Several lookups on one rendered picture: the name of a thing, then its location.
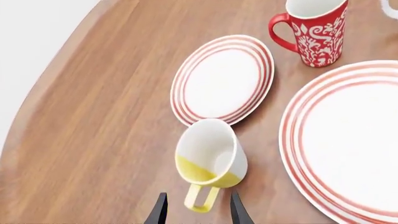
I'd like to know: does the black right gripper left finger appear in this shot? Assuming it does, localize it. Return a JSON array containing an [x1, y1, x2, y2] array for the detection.
[[144, 192, 169, 224]]

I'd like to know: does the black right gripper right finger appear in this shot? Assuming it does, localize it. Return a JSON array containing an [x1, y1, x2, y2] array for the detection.
[[231, 188, 256, 224]]

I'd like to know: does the small red-ringed white plate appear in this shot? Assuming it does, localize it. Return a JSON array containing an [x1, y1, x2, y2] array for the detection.
[[170, 34, 275, 124]]

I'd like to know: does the red and white patterned mug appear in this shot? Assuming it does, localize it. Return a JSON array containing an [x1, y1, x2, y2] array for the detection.
[[268, 0, 349, 67]]

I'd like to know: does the large red-ringed white plate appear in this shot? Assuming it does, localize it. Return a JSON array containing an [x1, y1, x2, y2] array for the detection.
[[279, 60, 398, 224]]

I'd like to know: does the yellow and white mug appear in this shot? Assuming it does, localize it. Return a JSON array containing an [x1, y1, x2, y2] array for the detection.
[[174, 118, 249, 213]]

